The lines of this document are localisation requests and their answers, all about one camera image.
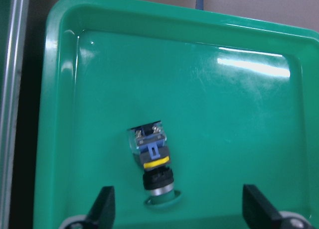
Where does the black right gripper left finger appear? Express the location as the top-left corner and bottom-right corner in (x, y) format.
(86, 186), (115, 227)

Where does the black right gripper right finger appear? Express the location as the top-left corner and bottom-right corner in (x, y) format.
(242, 184), (283, 228)

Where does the green push button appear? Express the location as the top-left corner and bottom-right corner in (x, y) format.
(127, 120), (181, 210)

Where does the green plastic tray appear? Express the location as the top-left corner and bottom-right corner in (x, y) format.
(33, 0), (319, 229)

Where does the green conveyor belt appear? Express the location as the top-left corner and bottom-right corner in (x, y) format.
(0, 0), (29, 229)

